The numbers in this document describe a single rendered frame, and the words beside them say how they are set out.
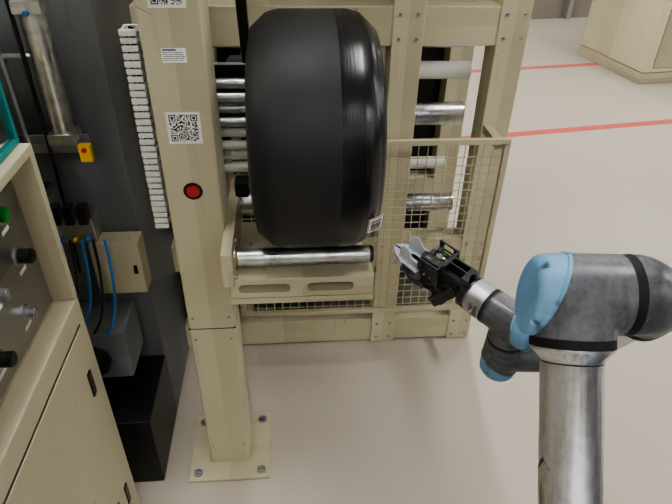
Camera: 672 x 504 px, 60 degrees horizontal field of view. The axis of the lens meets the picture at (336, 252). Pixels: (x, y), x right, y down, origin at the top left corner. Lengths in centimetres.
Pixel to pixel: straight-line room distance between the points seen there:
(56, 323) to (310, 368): 127
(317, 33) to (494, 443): 156
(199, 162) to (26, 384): 59
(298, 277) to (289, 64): 52
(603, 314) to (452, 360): 169
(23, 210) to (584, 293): 104
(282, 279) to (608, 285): 83
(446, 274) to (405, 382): 123
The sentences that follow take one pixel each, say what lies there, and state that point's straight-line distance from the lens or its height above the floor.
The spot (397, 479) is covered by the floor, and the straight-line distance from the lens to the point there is 210.
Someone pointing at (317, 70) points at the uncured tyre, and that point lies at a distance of 119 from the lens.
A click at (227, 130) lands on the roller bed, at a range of 179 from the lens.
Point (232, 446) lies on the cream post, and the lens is 207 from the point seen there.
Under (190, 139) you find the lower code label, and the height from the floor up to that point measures 119.
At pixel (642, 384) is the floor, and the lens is 267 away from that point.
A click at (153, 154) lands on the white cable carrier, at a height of 115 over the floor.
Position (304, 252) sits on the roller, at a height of 92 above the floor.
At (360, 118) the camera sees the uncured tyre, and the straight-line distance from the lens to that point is 117.
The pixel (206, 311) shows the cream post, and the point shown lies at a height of 68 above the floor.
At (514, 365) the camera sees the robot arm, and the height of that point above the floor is 90.
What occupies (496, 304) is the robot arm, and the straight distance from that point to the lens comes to 115.
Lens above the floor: 173
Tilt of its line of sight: 35 degrees down
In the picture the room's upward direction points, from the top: 1 degrees clockwise
